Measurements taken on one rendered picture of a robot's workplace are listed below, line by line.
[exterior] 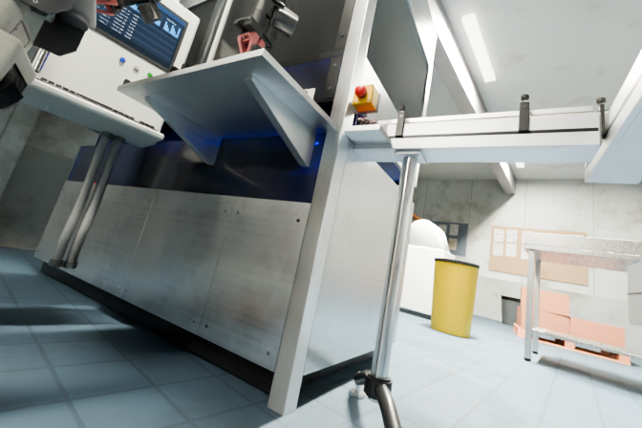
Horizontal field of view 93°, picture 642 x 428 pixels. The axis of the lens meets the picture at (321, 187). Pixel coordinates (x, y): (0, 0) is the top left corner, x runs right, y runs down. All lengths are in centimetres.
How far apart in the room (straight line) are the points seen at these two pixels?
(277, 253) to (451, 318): 279
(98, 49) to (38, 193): 233
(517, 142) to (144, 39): 161
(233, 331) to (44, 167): 302
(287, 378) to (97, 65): 144
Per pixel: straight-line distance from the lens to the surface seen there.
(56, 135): 391
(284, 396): 104
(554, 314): 552
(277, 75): 85
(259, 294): 108
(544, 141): 103
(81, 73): 168
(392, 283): 102
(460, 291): 363
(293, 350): 100
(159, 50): 182
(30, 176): 384
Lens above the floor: 42
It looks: 14 degrees up
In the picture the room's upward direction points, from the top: 12 degrees clockwise
